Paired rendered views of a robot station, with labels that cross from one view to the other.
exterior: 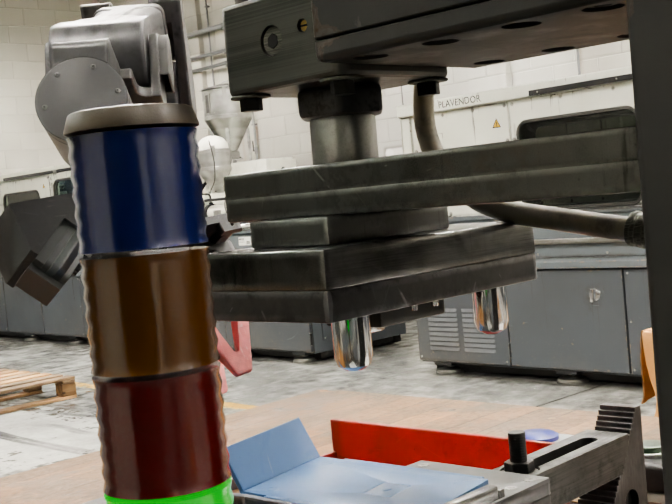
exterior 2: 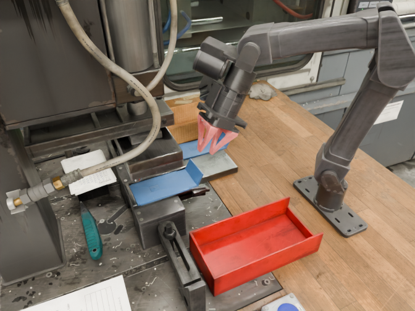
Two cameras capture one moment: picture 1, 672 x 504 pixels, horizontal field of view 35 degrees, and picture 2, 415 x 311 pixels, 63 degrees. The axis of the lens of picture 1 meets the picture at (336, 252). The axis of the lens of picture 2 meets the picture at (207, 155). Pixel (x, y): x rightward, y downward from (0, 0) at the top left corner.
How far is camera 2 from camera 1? 1.10 m
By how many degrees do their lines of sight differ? 105
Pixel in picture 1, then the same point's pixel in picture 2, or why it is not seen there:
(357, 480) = (167, 186)
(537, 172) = (54, 124)
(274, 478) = (188, 174)
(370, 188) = (106, 113)
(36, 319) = not seen: outside the picture
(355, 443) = (308, 242)
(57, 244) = (204, 89)
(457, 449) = (260, 261)
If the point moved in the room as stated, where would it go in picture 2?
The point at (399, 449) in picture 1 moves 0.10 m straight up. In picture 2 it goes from (287, 251) to (295, 218)
